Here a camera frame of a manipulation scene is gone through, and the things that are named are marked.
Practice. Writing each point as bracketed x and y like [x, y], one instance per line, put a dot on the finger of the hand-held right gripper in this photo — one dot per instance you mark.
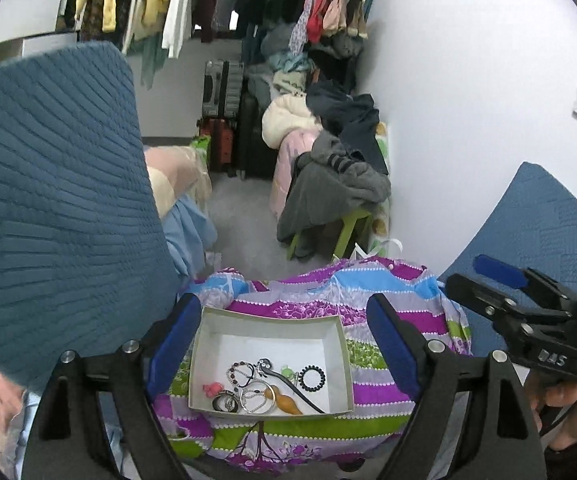
[498, 270]
[473, 290]

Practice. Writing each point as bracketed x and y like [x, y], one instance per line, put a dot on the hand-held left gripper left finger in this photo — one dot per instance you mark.
[173, 345]

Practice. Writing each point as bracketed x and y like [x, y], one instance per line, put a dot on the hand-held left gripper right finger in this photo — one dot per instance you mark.
[393, 345]

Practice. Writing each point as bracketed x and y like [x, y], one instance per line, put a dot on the pink charm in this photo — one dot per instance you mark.
[212, 390]

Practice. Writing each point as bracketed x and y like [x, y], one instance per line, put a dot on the grey-green cardboard box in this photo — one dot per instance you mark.
[268, 340]

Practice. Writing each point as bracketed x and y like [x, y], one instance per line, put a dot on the silver bangle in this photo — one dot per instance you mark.
[248, 409]

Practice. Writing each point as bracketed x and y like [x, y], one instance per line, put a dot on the green hair clip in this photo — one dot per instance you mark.
[287, 372]

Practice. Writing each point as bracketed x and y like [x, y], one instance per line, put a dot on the black flower hairpin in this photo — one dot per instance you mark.
[293, 392]

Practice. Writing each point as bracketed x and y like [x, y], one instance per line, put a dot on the wooden gourd pendant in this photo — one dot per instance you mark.
[286, 402]

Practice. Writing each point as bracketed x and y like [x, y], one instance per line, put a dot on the person's right hand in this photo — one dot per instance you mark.
[568, 402]

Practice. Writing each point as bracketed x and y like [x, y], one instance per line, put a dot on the blue sleeve right arm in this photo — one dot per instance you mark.
[523, 220]

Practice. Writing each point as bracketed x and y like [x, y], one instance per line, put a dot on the blue sleeve arm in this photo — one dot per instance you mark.
[53, 200]
[523, 220]

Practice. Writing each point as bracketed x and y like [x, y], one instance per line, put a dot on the light blue sheet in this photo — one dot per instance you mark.
[188, 235]

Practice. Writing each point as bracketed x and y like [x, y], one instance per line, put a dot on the colourful striped printed blanket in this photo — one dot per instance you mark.
[288, 300]

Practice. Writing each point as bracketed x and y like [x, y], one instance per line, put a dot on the green plastic stool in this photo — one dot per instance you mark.
[351, 230]

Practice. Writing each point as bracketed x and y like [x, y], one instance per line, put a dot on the grey fleece garment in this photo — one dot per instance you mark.
[328, 190]

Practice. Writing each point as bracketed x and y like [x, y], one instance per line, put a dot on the pink and cream pillow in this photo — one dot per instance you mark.
[168, 175]

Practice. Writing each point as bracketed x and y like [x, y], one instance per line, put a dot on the blue sleeve left arm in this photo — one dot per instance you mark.
[53, 200]

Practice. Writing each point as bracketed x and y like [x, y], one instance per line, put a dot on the green shopping bag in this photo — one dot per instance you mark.
[199, 146]

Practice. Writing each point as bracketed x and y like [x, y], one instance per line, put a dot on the pink quilt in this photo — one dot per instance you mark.
[288, 170]

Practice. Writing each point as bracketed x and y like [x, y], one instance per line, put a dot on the red suitcase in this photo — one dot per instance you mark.
[218, 140]

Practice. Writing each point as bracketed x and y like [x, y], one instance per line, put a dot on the dark blue jacket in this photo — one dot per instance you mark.
[353, 115]

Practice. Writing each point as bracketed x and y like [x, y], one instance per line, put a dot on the black suitcase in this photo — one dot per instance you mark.
[251, 135]

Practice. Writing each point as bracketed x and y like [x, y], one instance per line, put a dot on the cream puffy coat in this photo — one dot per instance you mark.
[288, 117]

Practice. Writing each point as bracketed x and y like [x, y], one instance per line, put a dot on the grey hard suitcase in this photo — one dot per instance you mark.
[221, 87]

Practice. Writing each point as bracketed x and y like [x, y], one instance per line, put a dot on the teal clip hanger with laundry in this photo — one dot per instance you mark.
[333, 5]

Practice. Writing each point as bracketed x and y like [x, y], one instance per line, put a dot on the white cabinet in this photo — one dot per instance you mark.
[13, 47]

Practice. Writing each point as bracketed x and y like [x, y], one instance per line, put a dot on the row of hanging clothes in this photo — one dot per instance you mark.
[158, 0]

